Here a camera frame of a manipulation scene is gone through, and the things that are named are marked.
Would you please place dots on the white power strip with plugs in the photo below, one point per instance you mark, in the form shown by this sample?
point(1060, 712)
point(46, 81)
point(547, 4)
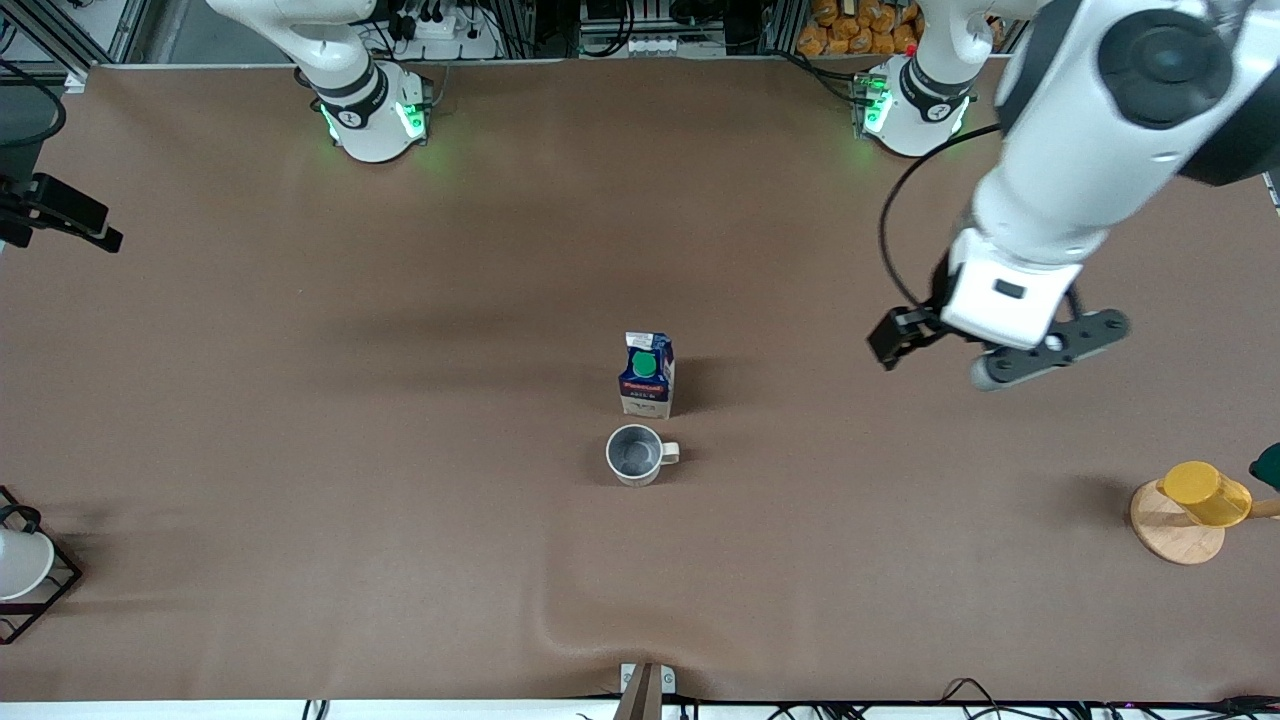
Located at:
point(445, 35)

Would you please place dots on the dark green object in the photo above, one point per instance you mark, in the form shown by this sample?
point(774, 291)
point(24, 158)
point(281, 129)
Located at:
point(1268, 467)

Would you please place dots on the round wooden cup stand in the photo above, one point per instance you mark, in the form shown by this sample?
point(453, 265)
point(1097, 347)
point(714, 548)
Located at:
point(1175, 540)

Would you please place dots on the metal table bracket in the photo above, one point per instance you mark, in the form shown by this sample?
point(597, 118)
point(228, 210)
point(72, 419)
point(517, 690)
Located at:
point(647, 685)

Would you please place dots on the yellow cup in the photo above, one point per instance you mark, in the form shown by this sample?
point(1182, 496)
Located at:
point(1205, 493)

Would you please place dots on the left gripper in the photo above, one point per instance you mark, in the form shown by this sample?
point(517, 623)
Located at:
point(938, 300)

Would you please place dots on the orange snack packets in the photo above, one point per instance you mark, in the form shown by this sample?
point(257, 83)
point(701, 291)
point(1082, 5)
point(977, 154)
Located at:
point(850, 30)

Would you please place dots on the blue white milk carton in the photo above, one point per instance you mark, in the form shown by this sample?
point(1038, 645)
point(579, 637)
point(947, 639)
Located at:
point(648, 385)

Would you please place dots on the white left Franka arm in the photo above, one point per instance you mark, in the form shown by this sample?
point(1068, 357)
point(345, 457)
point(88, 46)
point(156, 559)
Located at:
point(1100, 130)

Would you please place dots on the long white power strip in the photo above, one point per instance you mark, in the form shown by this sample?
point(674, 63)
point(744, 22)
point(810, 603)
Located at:
point(672, 45)

